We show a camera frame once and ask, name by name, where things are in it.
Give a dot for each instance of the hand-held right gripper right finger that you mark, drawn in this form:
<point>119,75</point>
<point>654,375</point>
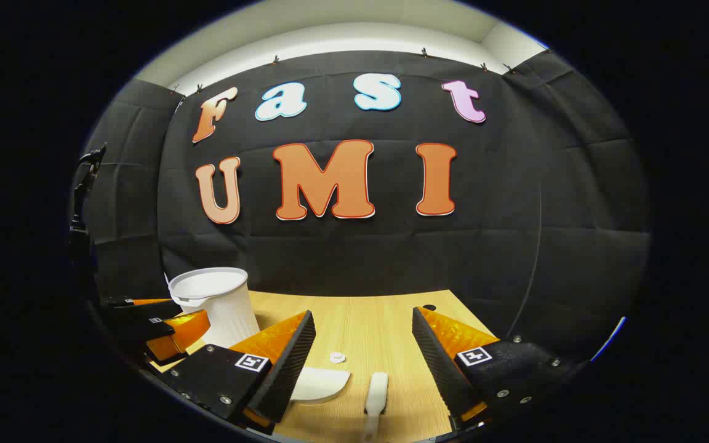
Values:
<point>437,363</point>

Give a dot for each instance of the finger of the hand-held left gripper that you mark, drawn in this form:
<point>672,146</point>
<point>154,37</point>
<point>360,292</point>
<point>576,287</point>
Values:
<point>145,335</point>
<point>122,303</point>

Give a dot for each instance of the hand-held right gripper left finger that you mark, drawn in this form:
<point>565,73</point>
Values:
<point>284,363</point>

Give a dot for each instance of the white plastic dustpan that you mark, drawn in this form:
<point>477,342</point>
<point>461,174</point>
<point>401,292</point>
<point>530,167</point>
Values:
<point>324,384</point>

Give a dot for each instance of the white paper scrap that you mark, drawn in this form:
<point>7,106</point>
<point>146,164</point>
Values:
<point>337,357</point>

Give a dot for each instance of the small white broom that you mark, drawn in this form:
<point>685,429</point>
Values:
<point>377,394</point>

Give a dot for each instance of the white ribbed garbage bin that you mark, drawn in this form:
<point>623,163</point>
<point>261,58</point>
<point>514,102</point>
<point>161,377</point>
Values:
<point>228,311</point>

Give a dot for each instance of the wooden desktop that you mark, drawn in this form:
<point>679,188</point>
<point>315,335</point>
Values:
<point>367,326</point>

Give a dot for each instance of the black stand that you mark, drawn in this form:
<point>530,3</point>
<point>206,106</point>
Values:
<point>87,184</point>

